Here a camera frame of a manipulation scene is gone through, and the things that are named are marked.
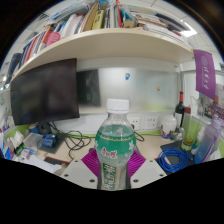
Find small blue device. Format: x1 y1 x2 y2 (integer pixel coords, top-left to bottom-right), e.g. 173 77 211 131
41 133 58 148

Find coiled blue cable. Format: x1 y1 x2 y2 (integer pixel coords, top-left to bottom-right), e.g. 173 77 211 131
157 148 191 174

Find clear plastic box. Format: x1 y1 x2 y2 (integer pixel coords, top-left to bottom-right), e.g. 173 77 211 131
23 133 44 151

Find white wall socket strip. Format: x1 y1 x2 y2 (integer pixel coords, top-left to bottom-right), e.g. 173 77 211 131
128 114 159 132

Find green-labelled clear drink bottle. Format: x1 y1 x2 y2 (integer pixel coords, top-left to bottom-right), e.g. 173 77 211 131
94 98 137 192

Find black tangled cables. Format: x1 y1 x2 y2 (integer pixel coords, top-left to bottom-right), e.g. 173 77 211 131
49 121 93 160

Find black desk mat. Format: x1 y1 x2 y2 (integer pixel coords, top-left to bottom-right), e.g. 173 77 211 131
159 139 201 168

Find wall shelf with books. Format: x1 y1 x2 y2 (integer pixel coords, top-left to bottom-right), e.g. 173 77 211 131
4 0 201 88

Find colourful wall poster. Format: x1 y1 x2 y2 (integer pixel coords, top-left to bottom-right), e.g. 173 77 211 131
203 101 224 121

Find black computer monitor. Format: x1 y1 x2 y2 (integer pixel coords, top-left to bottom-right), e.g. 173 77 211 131
9 58 81 135

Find white tissue pack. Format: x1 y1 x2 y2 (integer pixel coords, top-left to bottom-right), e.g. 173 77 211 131
206 148 223 163

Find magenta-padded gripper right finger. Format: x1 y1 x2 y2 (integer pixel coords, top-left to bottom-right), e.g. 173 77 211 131
127 149 168 190

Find purple plastic water bottle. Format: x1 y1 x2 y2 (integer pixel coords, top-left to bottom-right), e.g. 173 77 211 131
194 116 223 164

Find dark wine bottle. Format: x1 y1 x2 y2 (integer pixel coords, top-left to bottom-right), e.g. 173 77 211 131
174 90 186 129

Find tall clear glass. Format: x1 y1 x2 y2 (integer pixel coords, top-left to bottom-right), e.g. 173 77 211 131
181 113 198 151

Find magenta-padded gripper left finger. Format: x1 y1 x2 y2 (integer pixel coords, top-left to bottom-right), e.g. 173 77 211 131
60 148 101 190

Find white ceramic jar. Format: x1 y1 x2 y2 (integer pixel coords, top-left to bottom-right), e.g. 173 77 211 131
160 114 178 136

